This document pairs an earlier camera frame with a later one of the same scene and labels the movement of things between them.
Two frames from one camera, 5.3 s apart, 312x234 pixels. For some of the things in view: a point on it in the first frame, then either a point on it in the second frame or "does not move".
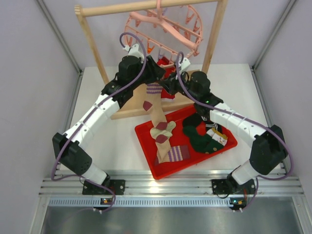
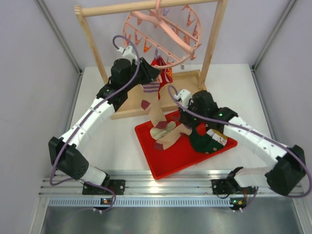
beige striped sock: x=165 y=153 → x=172 y=137
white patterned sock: x=222 y=138 does not move
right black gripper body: x=175 y=86 → x=190 y=120
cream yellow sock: x=155 y=132 does not move
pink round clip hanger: x=175 y=31 does not move
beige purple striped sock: x=154 y=102 does not move
